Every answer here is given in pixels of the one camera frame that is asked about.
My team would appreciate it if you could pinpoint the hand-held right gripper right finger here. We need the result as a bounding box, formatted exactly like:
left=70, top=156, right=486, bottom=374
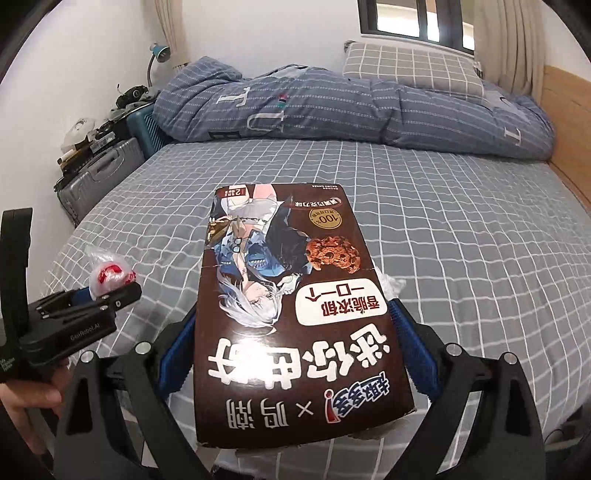
left=388, top=298, right=548, bottom=480

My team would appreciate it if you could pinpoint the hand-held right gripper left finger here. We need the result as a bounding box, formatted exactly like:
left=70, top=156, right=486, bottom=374
left=53, top=307, right=199, bottom=480

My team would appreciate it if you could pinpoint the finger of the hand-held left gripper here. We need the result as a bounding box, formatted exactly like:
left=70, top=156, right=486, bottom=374
left=28, top=286, right=100, bottom=318
left=44, top=282, right=143, bottom=334

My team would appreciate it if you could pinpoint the clear bag with red print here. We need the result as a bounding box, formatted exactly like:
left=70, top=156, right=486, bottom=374
left=85, top=244, right=137, bottom=296

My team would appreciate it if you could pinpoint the brown cookie box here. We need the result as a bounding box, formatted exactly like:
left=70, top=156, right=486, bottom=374
left=194, top=182, right=416, bottom=450

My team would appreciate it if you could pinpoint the person's left hand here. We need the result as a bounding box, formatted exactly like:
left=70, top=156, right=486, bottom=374
left=0, top=362, right=71, bottom=421

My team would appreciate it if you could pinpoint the crumpled clear plastic wrap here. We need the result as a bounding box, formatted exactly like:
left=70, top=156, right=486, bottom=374
left=379, top=272, right=408, bottom=302

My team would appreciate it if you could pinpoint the grey checked blanket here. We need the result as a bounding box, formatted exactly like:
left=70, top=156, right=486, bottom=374
left=44, top=138, right=591, bottom=462

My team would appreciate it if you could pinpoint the grey suitcase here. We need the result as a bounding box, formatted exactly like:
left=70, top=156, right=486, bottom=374
left=55, top=136, right=146, bottom=227

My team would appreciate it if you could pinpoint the pile of assorted clutter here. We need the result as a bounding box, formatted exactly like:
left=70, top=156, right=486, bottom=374
left=58, top=85, right=158, bottom=174

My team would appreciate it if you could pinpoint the teal suitcase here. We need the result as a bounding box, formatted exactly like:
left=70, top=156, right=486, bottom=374
left=127, top=102, right=169, bottom=160

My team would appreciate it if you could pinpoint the blue striped duvet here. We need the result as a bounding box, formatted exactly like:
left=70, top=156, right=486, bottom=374
left=152, top=58, right=555, bottom=160

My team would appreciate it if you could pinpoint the teal desk lamp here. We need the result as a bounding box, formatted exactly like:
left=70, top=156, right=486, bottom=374
left=147, top=42, right=173, bottom=88

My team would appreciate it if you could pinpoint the grey checked pillow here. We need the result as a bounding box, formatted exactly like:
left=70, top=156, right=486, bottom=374
left=342, top=41, right=485, bottom=102

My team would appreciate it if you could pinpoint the beige curtain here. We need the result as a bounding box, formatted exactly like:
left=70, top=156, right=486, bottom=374
left=473, top=0, right=548, bottom=100

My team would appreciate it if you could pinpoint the black framed window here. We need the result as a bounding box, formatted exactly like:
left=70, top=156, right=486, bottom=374
left=358, top=0, right=476, bottom=56

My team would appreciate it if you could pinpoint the wooden bed frame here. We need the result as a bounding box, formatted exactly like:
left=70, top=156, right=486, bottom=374
left=538, top=65, right=591, bottom=208

